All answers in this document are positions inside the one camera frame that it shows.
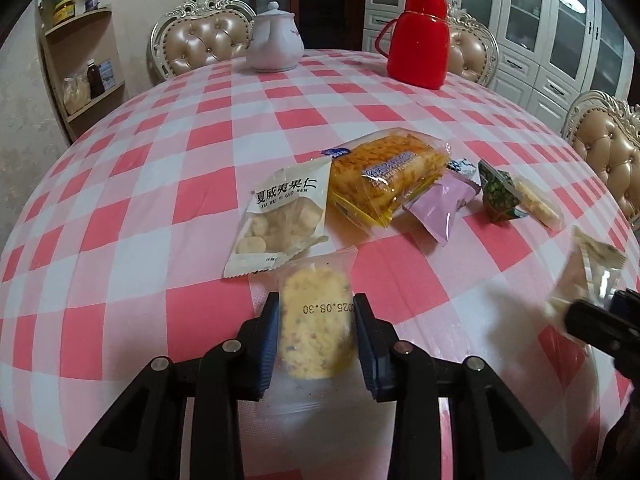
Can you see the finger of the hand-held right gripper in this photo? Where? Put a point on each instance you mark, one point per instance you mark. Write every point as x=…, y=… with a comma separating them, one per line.
x=629, y=302
x=600, y=327

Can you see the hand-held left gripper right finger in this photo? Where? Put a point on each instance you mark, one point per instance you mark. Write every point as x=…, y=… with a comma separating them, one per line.
x=367, y=345

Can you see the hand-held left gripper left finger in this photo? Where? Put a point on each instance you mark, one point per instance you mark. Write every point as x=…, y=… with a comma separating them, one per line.
x=267, y=340

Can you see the clear yellow cookie packet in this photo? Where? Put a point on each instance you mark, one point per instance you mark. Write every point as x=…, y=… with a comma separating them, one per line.
x=312, y=320

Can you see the clear pale crinkled packet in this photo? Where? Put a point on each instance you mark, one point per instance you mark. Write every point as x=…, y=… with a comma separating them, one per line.
x=582, y=270

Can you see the blue white patterned candy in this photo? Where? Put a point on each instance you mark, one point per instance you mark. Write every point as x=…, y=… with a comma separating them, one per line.
x=459, y=166

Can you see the white nut packet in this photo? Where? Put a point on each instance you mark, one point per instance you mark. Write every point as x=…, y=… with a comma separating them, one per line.
x=280, y=210

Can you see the clear cracker packet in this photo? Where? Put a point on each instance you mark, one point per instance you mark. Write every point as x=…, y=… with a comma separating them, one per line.
x=537, y=202

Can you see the pink snack packet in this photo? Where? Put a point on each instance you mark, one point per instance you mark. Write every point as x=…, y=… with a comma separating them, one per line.
x=440, y=205

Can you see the beige tufted ornate chair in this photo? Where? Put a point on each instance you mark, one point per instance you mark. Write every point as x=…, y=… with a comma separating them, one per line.
x=610, y=145
x=200, y=45
x=470, y=50

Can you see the meat floss bread packet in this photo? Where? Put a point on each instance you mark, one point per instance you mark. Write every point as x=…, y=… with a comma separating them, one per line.
x=385, y=175

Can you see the green snack packet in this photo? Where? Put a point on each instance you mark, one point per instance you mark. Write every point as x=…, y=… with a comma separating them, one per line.
x=497, y=190

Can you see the white ceramic teapot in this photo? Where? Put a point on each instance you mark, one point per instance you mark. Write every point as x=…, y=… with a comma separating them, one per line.
x=275, y=45

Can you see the red thermos jug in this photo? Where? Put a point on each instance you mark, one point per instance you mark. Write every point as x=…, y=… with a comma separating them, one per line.
x=417, y=45

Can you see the small blue box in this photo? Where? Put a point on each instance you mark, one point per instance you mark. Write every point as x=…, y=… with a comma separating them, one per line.
x=107, y=74

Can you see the white glass-door cabinet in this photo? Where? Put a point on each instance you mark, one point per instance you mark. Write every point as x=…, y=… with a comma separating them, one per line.
x=525, y=10

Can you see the clear bag of grain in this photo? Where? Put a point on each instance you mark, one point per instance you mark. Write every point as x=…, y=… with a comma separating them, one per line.
x=76, y=92

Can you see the brown bottle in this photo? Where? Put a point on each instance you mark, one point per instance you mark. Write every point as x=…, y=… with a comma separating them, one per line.
x=95, y=77

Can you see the wooden corner shelf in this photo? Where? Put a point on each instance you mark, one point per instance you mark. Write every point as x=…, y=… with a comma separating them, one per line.
x=82, y=17

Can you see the dark lidded jar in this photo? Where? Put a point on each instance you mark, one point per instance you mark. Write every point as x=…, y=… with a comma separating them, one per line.
x=91, y=1

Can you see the yellow jar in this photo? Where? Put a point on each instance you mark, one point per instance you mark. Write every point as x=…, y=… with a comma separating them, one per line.
x=62, y=10

